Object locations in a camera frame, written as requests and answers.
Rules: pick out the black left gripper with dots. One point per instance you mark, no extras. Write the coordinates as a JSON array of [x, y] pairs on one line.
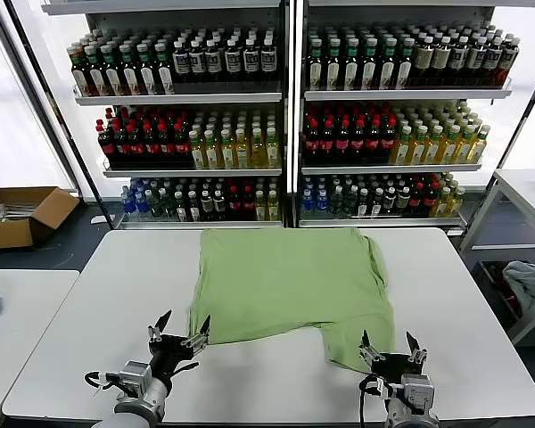
[[167, 352]]

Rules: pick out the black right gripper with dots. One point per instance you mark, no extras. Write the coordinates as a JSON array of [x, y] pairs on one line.
[[397, 363]]

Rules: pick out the light green t-shirt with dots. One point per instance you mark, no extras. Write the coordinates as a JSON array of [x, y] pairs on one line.
[[285, 285]]

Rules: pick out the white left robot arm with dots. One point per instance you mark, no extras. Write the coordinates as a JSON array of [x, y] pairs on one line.
[[138, 408]]

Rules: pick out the white-cap dark drink bottle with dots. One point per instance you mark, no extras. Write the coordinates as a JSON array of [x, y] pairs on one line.
[[376, 204], [363, 204], [193, 207], [180, 207], [403, 203], [219, 206], [206, 206], [390, 203]]

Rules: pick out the clear green water bottle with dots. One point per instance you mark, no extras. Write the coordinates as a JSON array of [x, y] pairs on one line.
[[350, 203], [336, 203], [167, 206], [154, 206]]

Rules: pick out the black storage bin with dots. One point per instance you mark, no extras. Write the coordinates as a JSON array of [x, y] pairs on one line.
[[490, 278]]

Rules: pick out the red garment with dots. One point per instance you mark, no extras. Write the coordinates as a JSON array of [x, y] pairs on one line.
[[509, 298]]

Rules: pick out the blue water bottle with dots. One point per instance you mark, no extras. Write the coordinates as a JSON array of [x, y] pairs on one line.
[[308, 201], [125, 205], [140, 204], [322, 201]]

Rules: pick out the red-cap cola bottle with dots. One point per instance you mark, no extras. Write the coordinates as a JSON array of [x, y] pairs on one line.
[[327, 142], [429, 200], [105, 145], [417, 200], [234, 205], [120, 146], [373, 142], [165, 146], [312, 142], [388, 142], [342, 142], [150, 146], [181, 145], [135, 146], [248, 205], [358, 142]]

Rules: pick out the yellow juice bottle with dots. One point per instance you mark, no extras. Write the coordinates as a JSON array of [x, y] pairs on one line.
[[273, 151], [443, 204], [197, 153], [434, 149], [227, 153], [465, 148], [258, 152], [242, 152], [457, 203], [480, 146], [403, 149], [419, 149], [273, 207], [260, 207], [450, 148], [211, 153]]

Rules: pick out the grey-blue garment pile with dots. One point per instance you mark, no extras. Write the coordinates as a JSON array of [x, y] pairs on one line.
[[526, 281]]

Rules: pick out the brown cardboard box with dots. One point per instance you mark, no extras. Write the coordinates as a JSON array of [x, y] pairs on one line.
[[9, 234]]

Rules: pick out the silver rods bundle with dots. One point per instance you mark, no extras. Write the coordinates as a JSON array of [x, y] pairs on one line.
[[13, 209]]

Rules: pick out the white side table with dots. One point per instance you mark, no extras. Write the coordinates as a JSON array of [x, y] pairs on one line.
[[524, 187]]

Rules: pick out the grey drinks shelf unit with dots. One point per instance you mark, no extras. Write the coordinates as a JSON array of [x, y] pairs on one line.
[[178, 99], [405, 95]]

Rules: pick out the green-cap dark tea bottle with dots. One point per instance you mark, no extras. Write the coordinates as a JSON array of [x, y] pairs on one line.
[[406, 67], [96, 76], [315, 67], [147, 74], [130, 74], [165, 73], [389, 67], [352, 67], [333, 67], [78, 76], [371, 67], [112, 75]]

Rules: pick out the blue-label dark drink bottle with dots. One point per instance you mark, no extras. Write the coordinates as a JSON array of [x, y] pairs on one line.
[[181, 62], [197, 61], [510, 60], [460, 60], [251, 60], [494, 60], [214, 61], [232, 60], [477, 60], [269, 60]]

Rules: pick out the black window mullion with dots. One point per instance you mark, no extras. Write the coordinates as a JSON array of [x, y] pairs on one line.
[[523, 112], [49, 89]]

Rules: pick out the beige-label dark drink bottle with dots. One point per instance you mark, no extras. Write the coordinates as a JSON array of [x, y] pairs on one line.
[[441, 60], [424, 60]]

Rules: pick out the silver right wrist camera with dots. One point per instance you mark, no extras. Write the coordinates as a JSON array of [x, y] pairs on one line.
[[418, 389]]

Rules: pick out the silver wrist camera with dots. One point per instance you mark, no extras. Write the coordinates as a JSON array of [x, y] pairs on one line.
[[134, 376], [418, 389]]

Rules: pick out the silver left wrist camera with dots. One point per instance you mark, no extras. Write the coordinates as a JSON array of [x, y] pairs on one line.
[[134, 376]]

